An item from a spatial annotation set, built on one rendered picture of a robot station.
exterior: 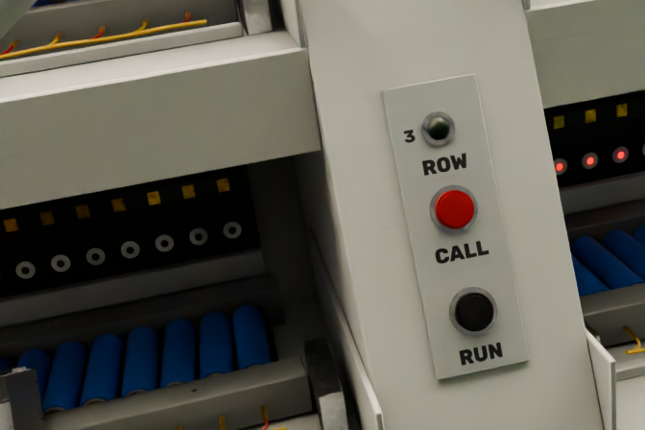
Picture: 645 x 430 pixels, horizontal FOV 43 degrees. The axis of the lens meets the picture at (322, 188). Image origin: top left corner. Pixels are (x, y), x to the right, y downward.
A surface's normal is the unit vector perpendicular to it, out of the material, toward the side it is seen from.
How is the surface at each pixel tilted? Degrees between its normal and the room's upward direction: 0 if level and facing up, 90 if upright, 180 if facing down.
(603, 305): 21
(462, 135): 90
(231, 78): 111
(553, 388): 90
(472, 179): 90
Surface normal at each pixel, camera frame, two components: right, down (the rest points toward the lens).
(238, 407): 0.19, 0.33
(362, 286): 0.10, -0.02
